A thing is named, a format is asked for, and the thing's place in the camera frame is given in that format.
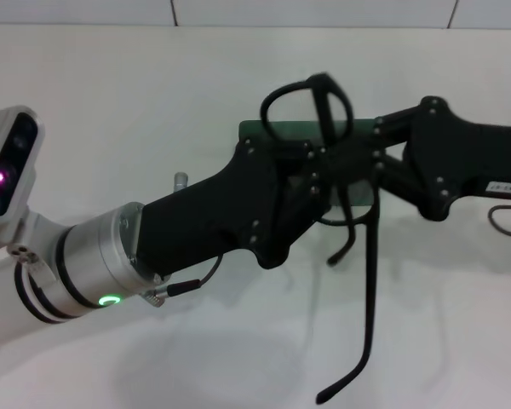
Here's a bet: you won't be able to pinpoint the right gripper cable with plug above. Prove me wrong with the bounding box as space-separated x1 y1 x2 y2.
488 191 511 238

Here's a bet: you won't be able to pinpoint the gripper cable with plug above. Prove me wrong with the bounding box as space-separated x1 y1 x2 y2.
488 191 511 238
142 254 223 308

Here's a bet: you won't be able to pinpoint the green glasses case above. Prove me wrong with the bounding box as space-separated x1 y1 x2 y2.
238 118 380 210

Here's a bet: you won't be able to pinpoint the left gripper cable with plug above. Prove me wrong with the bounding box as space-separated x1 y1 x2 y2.
142 254 223 308

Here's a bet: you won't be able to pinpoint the black glasses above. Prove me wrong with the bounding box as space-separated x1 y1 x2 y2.
260 72 382 406

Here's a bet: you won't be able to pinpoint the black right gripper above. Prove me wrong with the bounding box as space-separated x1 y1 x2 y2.
370 95 511 222

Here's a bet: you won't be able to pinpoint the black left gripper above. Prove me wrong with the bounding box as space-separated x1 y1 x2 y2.
135 135 331 270

